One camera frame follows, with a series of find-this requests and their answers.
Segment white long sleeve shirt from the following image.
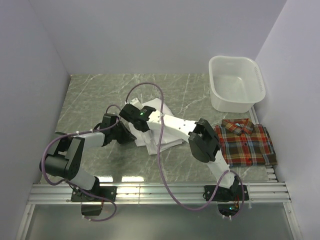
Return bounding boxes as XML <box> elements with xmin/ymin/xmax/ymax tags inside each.
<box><xmin>128</xmin><ymin>98</ymin><xmax>184</xmax><ymax>155</ymax></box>

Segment plaid shirt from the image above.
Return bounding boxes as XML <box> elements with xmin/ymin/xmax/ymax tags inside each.
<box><xmin>214</xmin><ymin>118</ymin><xmax>277</xmax><ymax>167</ymax></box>

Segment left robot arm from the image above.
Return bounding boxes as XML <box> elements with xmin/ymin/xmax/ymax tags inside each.
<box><xmin>39</xmin><ymin>113</ymin><xmax>136</xmax><ymax>201</ymax></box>

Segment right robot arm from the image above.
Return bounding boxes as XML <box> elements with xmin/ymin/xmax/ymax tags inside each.
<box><xmin>120</xmin><ymin>103</ymin><xmax>240</xmax><ymax>200</ymax></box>

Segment white plastic basin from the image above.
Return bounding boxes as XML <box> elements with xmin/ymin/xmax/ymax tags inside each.
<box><xmin>208</xmin><ymin>55</ymin><xmax>266</xmax><ymax>113</ymax></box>

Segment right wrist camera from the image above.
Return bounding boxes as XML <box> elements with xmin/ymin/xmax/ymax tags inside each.
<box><xmin>125</xmin><ymin>97</ymin><xmax>142</xmax><ymax>108</ymax></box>

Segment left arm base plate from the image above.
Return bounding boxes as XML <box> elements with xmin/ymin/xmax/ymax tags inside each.
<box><xmin>70</xmin><ymin>186</ymin><xmax>117</xmax><ymax>203</ymax></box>

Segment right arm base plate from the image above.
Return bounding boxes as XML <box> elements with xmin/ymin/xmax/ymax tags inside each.
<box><xmin>199</xmin><ymin>184</ymin><xmax>251</xmax><ymax>202</ymax></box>

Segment aluminium mounting rail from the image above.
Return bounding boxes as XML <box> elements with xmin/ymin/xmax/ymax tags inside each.
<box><xmin>27</xmin><ymin>182</ymin><xmax>291</xmax><ymax>205</ymax></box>

